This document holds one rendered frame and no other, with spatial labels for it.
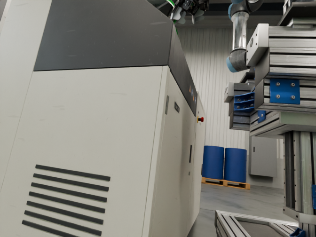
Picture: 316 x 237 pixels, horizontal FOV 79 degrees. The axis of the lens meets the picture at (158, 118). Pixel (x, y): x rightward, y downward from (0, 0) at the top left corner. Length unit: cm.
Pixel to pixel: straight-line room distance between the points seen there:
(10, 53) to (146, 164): 82
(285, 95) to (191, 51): 804
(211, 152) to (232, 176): 79
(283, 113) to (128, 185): 61
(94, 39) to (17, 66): 38
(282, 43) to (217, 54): 792
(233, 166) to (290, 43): 504
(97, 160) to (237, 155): 521
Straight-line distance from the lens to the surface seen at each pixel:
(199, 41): 891
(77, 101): 74
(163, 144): 60
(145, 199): 58
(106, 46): 77
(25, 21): 116
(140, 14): 78
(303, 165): 98
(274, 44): 78
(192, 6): 111
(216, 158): 562
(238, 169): 570
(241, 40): 151
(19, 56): 107
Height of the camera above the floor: 50
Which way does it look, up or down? 12 degrees up
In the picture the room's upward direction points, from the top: 7 degrees clockwise
